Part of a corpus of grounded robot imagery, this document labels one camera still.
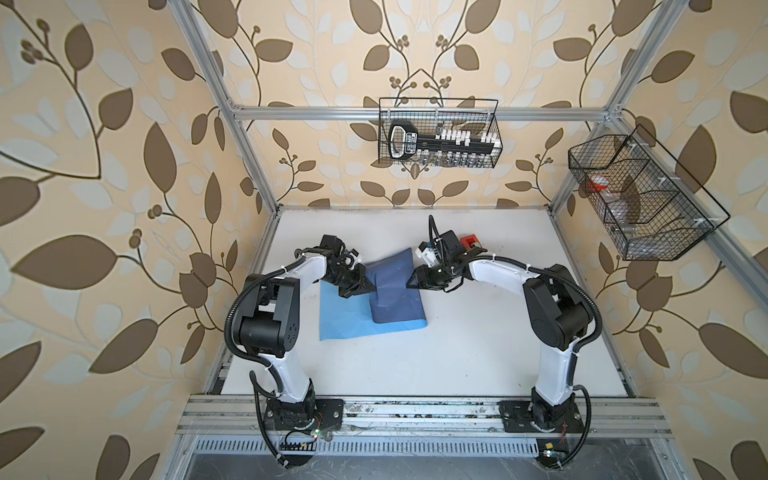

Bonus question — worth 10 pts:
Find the aluminium front rail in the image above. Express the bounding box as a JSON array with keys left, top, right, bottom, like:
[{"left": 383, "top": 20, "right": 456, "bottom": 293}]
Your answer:
[{"left": 175, "top": 394, "right": 673, "bottom": 439}]

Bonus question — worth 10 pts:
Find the black wire basket back wall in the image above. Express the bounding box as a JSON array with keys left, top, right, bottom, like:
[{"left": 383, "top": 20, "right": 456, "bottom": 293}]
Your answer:
[{"left": 378, "top": 96, "right": 503, "bottom": 169}]

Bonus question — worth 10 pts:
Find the light blue wrapping paper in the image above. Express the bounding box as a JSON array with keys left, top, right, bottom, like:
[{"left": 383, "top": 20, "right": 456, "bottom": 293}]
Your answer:
[{"left": 319, "top": 282, "right": 428, "bottom": 341}]

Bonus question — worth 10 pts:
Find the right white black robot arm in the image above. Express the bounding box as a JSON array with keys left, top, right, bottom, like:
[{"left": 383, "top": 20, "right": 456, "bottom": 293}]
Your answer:
[{"left": 406, "top": 216, "right": 603, "bottom": 432}]

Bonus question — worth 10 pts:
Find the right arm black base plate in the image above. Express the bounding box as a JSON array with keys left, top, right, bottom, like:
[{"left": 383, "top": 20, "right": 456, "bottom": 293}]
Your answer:
[{"left": 498, "top": 399, "right": 587, "bottom": 435}]

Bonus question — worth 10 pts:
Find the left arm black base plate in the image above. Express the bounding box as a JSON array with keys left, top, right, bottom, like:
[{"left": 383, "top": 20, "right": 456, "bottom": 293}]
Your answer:
[{"left": 266, "top": 398, "right": 345, "bottom": 432}]

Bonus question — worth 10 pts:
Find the black socket wrench set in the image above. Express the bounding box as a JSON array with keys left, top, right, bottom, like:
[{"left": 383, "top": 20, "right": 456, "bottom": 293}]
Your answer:
[{"left": 383, "top": 120, "right": 503, "bottom": 163}]

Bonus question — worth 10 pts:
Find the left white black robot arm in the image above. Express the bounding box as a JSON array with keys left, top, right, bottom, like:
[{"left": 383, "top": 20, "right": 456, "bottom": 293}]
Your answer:
[{"left": 224, "top": 235, "right": 375, "bottom": 430}]

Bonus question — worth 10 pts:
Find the black wire basket wall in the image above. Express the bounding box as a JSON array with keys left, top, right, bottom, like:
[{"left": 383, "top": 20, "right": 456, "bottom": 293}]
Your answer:
[
  {"left": 568, "top": 125, "right": 731, "bottom": 262},
  {"left": 378, "top": 96, "right": 503, "bottom": 169}
]

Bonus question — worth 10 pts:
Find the black wire basket right wall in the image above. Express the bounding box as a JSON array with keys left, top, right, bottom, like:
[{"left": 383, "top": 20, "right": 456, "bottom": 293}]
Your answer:
[{"left": 568, "top": 125, "right": 731, "bottom": 262}]

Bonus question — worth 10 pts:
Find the red tape dispenser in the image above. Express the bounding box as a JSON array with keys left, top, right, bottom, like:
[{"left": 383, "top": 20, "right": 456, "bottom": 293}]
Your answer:
[{"left": 460, "top": 234, "right": 486, "bottom": 253}]

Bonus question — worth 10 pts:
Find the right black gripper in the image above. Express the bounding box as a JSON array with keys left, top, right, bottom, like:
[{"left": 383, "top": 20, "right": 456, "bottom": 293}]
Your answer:
[{"left": 405, "top": 260, "right": 454, "bottom": 290}]

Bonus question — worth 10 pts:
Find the dark blue gift box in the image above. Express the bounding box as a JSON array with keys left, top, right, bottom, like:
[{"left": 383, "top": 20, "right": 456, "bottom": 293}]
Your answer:
[{"left": 366, "top": 248, "right": 427, "bottom": 331}]

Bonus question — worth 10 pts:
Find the red capped clear container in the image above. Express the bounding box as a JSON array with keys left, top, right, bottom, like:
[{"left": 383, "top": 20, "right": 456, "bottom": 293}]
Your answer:
[{"left": 584, "top": 175, "right": 611, "bottom": 194}]

